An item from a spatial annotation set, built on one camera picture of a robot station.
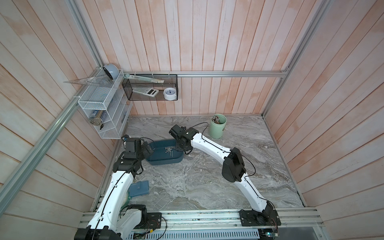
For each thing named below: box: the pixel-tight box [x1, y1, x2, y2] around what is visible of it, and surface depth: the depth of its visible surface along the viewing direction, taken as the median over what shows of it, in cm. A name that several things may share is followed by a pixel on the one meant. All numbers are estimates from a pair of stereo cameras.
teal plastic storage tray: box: [145, 139, 184, 166], surface depth 99 cm
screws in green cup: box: [211, 115, 220, 124], surface depth 97 cm
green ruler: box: [123, 74, 165, 83], surface depth 93 cm
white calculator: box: [132, 87, 159, 97], surface depth 100 cm
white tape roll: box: [163, 87, 177, 101], surface depth 97 cm
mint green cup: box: [209, 113, 227, 139], surface depth 102 cm
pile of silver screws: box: [164, 146, 176, 157], surface depth 100 cm
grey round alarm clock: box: [103, 63, 120, 80], surface depth 85 cm
